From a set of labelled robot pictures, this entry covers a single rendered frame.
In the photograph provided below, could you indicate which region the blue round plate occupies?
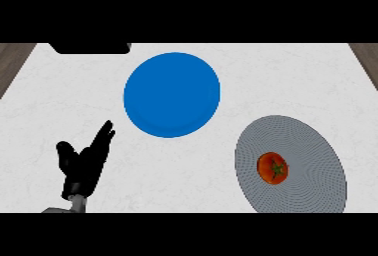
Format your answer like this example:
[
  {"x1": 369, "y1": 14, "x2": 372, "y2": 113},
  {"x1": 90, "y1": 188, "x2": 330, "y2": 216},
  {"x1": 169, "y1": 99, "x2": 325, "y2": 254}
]
[{"x1": 122, "y1": 51, "x2": 223, "y2": 139}]

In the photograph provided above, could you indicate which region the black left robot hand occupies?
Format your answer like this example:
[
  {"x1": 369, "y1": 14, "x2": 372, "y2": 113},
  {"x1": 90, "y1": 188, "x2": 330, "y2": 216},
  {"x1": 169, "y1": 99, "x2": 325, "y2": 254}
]
[{"x1": 54, "y1": 119, "x2": 118, "y2": 202}]

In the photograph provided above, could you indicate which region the red tomato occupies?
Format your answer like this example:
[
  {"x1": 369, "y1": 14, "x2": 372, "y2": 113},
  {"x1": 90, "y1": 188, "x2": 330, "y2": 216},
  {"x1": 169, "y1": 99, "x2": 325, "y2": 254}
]
[{"x1": 255, "y1": 151, "x2": 291, "y2": 186}]

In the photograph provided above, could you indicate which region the black appliance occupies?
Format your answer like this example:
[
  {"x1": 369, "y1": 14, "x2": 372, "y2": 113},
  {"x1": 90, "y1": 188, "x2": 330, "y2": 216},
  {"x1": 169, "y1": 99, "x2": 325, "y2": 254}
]
[{"x1": 48, "y1": 42, "x2": 133, "y2": 55}]

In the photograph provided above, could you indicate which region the grey round woven placemat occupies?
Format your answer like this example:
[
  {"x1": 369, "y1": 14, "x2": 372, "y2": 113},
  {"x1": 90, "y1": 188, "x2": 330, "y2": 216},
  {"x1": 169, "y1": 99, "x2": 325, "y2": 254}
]
[{"x1": 233, "y1": 114, "x2": 348, "y2": 214}]

